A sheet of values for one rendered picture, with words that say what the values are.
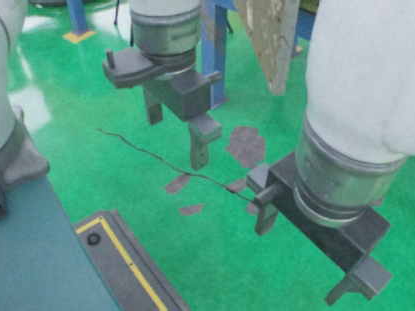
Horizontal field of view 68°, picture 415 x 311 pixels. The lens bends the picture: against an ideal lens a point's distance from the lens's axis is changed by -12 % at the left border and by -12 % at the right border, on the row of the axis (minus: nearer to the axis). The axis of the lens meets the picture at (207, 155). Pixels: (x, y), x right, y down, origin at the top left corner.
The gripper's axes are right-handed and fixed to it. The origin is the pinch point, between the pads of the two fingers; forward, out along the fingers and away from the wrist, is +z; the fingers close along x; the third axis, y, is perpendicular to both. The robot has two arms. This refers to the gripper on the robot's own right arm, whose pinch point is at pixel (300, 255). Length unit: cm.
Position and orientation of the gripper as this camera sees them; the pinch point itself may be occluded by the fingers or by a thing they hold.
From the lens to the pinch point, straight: 45.3
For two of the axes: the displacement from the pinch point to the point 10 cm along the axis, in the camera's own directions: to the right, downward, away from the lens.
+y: -7.9, 4.5, -4.1
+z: 0.0, 6.8, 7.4
